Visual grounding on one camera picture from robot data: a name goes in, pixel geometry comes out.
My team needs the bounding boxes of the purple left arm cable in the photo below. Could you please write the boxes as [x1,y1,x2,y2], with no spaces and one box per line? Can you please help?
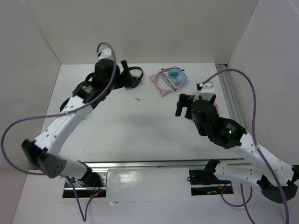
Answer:
[1,42,117,222]

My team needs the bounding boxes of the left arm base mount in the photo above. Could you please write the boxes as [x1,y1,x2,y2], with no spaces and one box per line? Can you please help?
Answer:
[62,169,108,198]

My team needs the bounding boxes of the aluminium front rail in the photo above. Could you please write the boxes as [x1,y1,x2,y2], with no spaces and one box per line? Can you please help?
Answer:
[77,157,252,170]

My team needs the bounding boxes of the thin black audio cable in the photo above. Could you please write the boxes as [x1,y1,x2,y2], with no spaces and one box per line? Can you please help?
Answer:
[157,67,185,91]

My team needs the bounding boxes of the pink blue cat-ear headphones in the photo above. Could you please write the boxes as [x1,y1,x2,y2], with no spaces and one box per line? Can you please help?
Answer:
[149,66,187,97]

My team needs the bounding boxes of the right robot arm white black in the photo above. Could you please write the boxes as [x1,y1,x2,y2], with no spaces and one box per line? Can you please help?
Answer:
[175,94,299,203]

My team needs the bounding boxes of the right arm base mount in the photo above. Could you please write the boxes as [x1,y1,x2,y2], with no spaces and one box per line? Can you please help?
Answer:
[187,170,234,196]

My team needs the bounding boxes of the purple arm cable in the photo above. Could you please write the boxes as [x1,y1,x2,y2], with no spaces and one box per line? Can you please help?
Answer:
[200,68,290,224]
[1,42,117,222]

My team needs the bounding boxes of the black headphones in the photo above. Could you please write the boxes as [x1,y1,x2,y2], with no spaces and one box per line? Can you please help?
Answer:
[128,66,144,89]

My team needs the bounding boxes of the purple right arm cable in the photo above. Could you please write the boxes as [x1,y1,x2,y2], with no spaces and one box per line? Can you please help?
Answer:
[200,68,290,224]

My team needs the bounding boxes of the pink gaming headset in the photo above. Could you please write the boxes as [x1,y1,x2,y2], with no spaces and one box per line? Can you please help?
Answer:
[187,92,220,114]

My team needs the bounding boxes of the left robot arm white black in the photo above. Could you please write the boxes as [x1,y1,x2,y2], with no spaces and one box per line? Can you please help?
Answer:
[21,59,129,186]

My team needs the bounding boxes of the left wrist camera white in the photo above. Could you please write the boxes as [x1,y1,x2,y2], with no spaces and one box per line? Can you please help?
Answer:
[98,48,114,61]

